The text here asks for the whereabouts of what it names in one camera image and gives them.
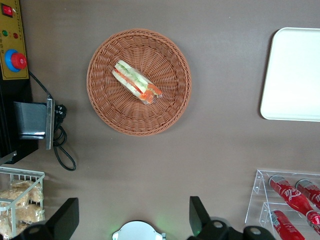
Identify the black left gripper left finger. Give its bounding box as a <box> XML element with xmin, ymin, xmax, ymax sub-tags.
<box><xmin>14</xmin><ymin>197</ymin><xmax>80</xmax><ymax>240</ymax></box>

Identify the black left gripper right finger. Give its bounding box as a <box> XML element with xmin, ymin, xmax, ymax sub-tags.
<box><xmin>187</xmin><ymin>195</ymin><xmax>276</xmax><ymax>240</ymax></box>

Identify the plastic-wrapped sandwich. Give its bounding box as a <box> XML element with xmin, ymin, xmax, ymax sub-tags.
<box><xmin>111</xmin><ymin>59</ymin><xmax>163</xmax><ymax>105</ymax></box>

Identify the round brown wicker basket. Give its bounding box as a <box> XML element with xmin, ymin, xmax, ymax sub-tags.
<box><xmin>86</xmin><ymin>28</ymin><xmax>193</xmax><ymax>137</ymax></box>

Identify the white rectangular tray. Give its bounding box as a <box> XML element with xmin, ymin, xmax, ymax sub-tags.
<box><xmin>259</xmin><ymin>26</ymin><xmax>320</xmax><ymax>123</ymax></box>

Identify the bagged crispy snack packet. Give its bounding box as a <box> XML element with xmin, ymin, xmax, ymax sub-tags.
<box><xmin>29</xmin><ymin>184</ymin><xmax>45</xmax><ymax>204</ymax></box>
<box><xmin>0</xmin><ymin>214</ymin><xmax>13</xmax><ymax>239</ymax></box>
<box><xmin>10</xmin><ymin>179</ymin><xmax>35</xmax><ymax>190</ymax></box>
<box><xmin>0</xmin><ymin>189</ymin><xmax>30</xmax><ymax>208</ymax></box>
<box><xmin>14</xmin><ymin>204</ymin><xmax>46</xmax><ymax>224</ymax></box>

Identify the clear acrylic bottle rack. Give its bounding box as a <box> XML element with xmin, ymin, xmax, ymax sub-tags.
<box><xmin>244</xmin><ymin>169</ymin><xmax>320</xmax><ymax>240</ymax></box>

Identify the white round device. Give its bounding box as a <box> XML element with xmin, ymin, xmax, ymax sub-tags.
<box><xmin>112</xmin><ymin>219</ymin><xmax>167</xmax><ymax>240</ymax></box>

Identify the red cola bottle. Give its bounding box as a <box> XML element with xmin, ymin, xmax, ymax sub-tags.
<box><xmin>295</xmin><ymin>178</ymin><xmax>320</xmax><ymax>210</ymax></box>
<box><xmin>269</xmin><ymin>209</ymin><xmax>306</xmax><ymax>240</ymax></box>
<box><xmin>268</xmin><ymin>174</ymin><xmax>320</xmax><ymax>235</ymax></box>

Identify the black metal chute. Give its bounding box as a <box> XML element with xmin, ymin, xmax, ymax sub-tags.
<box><xmin>12</xmin><ymin>98</ymin><xmax>55</xmax><ymax>151</ymax></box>

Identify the black machine with yellow panel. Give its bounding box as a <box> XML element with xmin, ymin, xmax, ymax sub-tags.
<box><xmin>0</xmin><ymin>0</ymin><xmax>55</xmax><ymax>166</ymax></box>

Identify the red emergency stop button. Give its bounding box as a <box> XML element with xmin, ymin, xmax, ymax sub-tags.
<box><xmin>4</xmin><ymin>48</ymin><xmax>28</xmax><ymax>74</ymax></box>

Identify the white wire basket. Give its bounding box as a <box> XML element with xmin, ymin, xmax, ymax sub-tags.
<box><xmin>0</xmin><ymin>166</ymin><xmax>46</xmax><ymax>240</ymax></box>

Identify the black power cable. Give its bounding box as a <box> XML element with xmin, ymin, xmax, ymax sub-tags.
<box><xmin>28</xmin><ymin>71</ymin><xmax>77</xmax><ymax>172</ymax></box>

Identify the red rocker switch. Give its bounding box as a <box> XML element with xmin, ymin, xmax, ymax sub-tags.
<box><xmin>0</xmin><ymin>3</ymin><xmax>14</xmax><ymax>19</ymax></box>

